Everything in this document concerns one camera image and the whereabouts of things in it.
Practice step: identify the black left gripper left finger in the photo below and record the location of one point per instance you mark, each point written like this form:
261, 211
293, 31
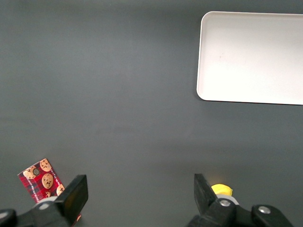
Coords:
73, 196

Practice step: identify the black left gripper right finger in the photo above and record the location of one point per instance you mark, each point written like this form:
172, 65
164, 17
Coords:
204, 196

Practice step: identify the red cookie box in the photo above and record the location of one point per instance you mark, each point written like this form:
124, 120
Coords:
41, 180

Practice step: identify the white rectangular tray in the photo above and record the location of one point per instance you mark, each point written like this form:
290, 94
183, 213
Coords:
251, 59

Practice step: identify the yellow lemon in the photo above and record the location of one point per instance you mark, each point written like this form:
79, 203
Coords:
222, 189

